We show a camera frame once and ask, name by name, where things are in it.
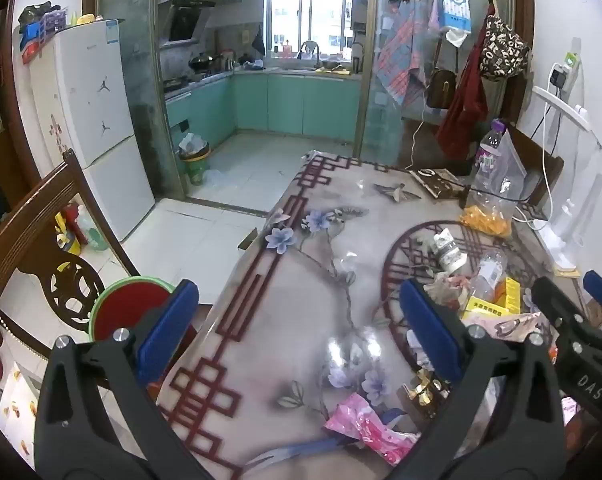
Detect clear crushed plastic bottle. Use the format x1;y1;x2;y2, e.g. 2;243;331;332
470;248;507;302

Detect yellow white medicine box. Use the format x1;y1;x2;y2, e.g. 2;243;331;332
461;296;510;320

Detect black white patterned carton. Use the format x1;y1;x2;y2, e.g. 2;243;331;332
429;228;468;274

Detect pink plastic wrapper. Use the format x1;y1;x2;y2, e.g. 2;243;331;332
324;393;419;466

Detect yellow tea drink carton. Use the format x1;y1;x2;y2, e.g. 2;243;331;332
495;276;521;314

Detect green red trash basin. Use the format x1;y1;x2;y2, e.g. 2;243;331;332
88;276;174;341

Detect green kitchen trash bin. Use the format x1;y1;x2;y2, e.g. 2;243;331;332
177;132;211;185

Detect teal kitchen cabinets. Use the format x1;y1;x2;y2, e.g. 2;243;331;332
165;72;361;148

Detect white desk lamp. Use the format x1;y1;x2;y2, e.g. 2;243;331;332
532;86;602;278

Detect gold foil wrapper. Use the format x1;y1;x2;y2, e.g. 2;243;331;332
401;368;450;418

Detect wooden dining chair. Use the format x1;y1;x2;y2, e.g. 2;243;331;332
0;150;140;359

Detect bag of orange snacks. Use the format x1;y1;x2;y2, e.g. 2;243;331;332
459;129;526;237

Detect purple cap plastic bottle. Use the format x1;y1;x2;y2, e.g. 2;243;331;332
471;119;506;181

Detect yellow toy on floor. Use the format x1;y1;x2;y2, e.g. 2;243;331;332
54;212;81;256

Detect dark brown snack packet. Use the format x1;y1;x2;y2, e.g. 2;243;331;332
408;168;465;200

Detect red hanging garment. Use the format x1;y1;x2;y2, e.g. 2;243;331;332
435;1;495;160

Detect plaid hanging cloth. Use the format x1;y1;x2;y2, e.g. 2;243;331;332
374;0;428;107

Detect white two-door refrigerator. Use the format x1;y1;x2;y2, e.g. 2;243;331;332
14;20;155;240

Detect black range hood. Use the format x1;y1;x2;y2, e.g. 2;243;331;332
157;0;215;44

